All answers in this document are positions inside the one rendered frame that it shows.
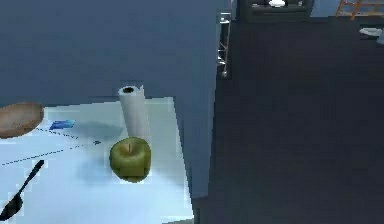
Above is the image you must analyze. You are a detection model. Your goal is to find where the white cloth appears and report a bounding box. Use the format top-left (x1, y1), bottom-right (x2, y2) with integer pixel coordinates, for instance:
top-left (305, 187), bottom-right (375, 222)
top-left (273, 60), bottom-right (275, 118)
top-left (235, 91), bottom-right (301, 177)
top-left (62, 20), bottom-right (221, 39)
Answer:
top-left (358, 27), bottom-right (384, 38)

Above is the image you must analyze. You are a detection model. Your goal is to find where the thin dark wire shape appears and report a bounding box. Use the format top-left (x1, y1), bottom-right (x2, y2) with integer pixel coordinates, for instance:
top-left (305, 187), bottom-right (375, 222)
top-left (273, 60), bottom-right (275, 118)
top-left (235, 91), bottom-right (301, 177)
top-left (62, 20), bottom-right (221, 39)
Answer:
top-left (0, 127), bottom-right (102, 167)

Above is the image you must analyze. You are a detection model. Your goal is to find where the green apple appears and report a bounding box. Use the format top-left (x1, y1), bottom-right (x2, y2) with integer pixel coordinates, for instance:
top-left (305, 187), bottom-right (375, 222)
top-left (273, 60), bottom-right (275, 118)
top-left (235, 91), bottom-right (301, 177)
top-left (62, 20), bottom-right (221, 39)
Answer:
top-left (109, 136), bottom-right (153, 184)

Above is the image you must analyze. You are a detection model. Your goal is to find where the orange wooden chair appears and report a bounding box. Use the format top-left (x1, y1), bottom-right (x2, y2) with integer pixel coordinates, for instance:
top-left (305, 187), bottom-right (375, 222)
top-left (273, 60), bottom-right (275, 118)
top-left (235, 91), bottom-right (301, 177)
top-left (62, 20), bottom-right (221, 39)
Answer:
top-left (335, 0), bottom-right (384, 21)

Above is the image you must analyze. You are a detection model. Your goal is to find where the dark green cabinet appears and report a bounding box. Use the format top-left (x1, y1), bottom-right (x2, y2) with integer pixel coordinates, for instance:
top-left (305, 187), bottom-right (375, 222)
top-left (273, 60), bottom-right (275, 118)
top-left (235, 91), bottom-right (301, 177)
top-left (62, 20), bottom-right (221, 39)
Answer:
top-left (238, 0), bottom-right (314, 24)

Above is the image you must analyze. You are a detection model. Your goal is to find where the black spoon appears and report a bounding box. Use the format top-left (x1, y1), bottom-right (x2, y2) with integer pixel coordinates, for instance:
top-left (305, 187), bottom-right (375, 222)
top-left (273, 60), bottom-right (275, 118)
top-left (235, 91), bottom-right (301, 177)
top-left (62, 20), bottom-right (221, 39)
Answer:
top-left (0, 159), bottom-right (45, 222)

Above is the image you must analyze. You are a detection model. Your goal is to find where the white paper towel roll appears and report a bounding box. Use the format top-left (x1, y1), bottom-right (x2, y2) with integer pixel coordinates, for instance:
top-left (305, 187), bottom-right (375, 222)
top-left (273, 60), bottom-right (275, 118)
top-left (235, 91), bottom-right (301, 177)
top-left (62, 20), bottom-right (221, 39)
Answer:
top-left (117, 85), bottom-right (151, 141)

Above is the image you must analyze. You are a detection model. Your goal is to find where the brown round bowl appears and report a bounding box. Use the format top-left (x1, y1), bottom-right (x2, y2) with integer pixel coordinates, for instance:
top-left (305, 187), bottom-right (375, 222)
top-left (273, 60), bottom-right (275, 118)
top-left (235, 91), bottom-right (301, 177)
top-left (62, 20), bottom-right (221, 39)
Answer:
top-left (0, 101), bottom-right (45, 140)

